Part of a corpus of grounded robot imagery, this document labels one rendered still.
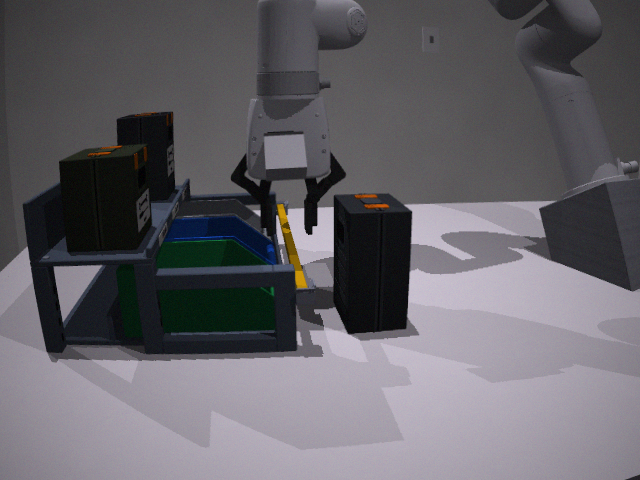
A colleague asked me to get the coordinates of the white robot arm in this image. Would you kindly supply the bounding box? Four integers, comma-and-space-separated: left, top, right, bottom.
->
257, 0, 639, 199

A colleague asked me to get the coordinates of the green open bin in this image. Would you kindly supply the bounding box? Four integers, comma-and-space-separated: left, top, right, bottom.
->
116, 239, 275, 337

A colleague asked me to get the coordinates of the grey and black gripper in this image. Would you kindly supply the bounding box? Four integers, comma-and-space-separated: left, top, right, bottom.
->
231, 94, 346, 236

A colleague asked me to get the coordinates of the yellow bar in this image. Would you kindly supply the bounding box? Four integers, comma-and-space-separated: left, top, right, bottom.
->
277, 204, 308, 288

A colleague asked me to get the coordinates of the blue open bin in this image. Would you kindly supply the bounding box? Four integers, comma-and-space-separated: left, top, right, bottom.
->
163, 216, 277, 265

